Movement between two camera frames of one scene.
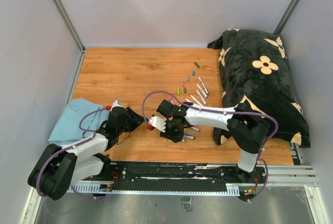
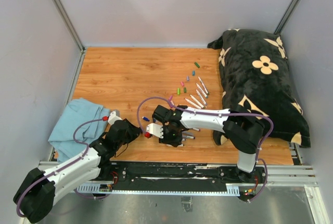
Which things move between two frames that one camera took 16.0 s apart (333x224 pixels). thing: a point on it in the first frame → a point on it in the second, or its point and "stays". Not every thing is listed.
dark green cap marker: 204,86 stays
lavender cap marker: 200,95 stays
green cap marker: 195,100 stays
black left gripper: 136,119 → 134,131
